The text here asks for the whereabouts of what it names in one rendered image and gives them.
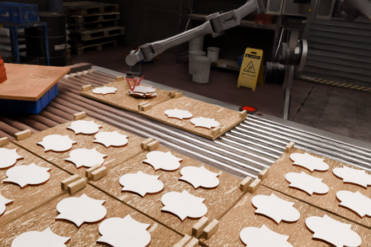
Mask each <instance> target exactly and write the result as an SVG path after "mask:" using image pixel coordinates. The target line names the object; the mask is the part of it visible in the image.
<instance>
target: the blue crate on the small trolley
mask: <svg viewBox="0 0 371 247"><path fill-rule="evenodd" d="M38 21H39V16H38V5H36V4H25V3H15V2H0V22H2V23H11V24H21V25H23V24H29V23H34V22H38Z"/></svg>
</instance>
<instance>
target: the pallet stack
mask: <svg viewBox="0 0 371 247"><path fill-rule="evenodd" d="M79 6H81V7H79ZM106 7H112V10H111V11H107V10H106ZM91 8H96V9H91ZM118 11H119V5H118V4H110V3H101V2H91V1H82V2H66V3H63V13H64V14H66V15H65V19H66V24H67V25H68V27H67V28H66V29H67V30H68V31H69V32H70V34H68V35H67V36H68V37H70V39H69V41H67V44H69V45H71V47H70V48H68V49H70V50H71V52H72V51H75V55H84V54H87V53H92V52H97V51H101V50H106V49H110V48H113V47H117V39H116V36H117V35H122V34H125V27H122V26H118V20H119V19H120V12H118ZM108 14H112V15H113V18H112V19H110V18H108ZM94 16H95V17H94ZM106 22H110V25H108V24H105V23H106ZM115 29H117V32H116V31H109V30H115ZM105 37H109V38H107V39H106V38H105ZM110 42H111V43H110ZM107 43H110V46H108V47H104V48H102V46H101V45H105V44H107ZM90 47H93V50H90V51H86V52H84V50H83V49H87V48H90Z"/></svg>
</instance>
